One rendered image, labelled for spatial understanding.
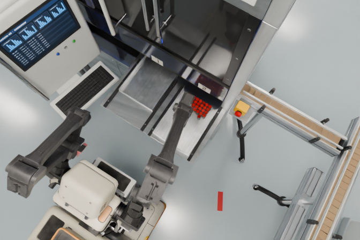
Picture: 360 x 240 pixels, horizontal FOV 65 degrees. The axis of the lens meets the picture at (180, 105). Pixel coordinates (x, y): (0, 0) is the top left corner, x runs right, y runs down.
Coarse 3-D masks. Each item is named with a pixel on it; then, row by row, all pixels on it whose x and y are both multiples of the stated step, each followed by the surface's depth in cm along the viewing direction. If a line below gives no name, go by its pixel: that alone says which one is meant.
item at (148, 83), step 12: (144, 60) 192; (132, 72) 186; (144, 72) 189; (156, 72) 189; (168, 72) 189; (132, 84) 186; (144, 84) 186; (156, 84) 186; (168, 84) 187; (132, 96) 183; (144, 96) 184; (156, 96) 184
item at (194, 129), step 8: (168, 112) 180; (192, 112) 181; (208, 112) 181; (168, 120) 179; (192, 120) 179; (200, 120) 179; (208, 120) 179; (160, 128) 177; (168, 128) 177; (184, 128) 177; (192, 128) 177; (200, 128) 177; (160, 136) 172; (184, 136) 176; (192, 136) 176; (200, 136) 172; (184, 144) 174; (192, 144) 174; (184, 152) 169
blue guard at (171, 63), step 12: (84, 12) 178; (96, 24) 183; (120, 36) 178; (132, 36) 167; (144, 48) 172; (156, 48) 162; (168, 60) 167; (180, 72) 172; (192, 72) 162; (204, 84) 166; (216, 84) 157; (216, 96) 171
